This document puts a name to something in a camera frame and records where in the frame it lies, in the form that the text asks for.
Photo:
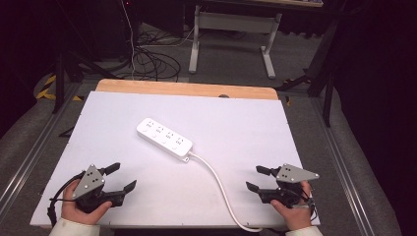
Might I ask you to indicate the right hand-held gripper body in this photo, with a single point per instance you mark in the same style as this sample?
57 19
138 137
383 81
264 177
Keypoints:
293 175

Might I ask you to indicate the person's left hand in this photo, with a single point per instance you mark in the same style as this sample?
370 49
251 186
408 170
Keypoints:
78 214

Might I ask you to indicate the aluminium floor rail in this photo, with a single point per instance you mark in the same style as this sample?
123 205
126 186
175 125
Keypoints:
32 154
341 177

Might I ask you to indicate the black equipment case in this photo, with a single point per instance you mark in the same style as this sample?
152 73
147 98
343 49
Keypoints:
114 29

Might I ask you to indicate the white table board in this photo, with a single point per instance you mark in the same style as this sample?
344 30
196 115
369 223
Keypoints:
229 131

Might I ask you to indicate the black table grommet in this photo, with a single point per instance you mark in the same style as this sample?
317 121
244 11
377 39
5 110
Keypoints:
224 96

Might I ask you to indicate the person's right hand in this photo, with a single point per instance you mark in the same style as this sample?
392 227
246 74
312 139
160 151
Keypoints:
295 216

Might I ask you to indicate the black stand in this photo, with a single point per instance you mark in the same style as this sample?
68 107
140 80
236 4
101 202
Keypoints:
327 98
59 85

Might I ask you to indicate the white metal desk frame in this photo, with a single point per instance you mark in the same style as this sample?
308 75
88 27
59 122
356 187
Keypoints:
236 21

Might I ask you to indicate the wooden desk top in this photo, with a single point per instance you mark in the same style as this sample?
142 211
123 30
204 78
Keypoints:
295 3

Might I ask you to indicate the yellow black hazard tape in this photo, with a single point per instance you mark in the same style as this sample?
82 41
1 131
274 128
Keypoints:
49 82

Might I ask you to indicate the white power strip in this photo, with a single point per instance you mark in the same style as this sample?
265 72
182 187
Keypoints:
164 138

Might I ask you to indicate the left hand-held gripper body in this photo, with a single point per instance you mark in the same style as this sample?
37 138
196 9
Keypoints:
88 185

